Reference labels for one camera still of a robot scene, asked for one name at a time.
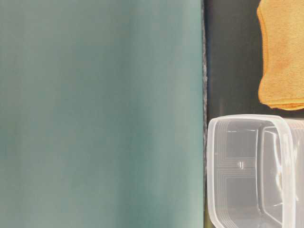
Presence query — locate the teal backdrop curtain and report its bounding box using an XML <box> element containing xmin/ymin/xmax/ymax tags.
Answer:
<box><xmin>0</xmin><ymin>0</ymin><xmax>204</xmax><ymax>228</ymax></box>

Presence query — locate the clear plastic container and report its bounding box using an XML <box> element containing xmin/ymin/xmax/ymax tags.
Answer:
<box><xmin>206</xmin><ymin>114</ymin><xmax>304</xmax><ymax>228</ymax></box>

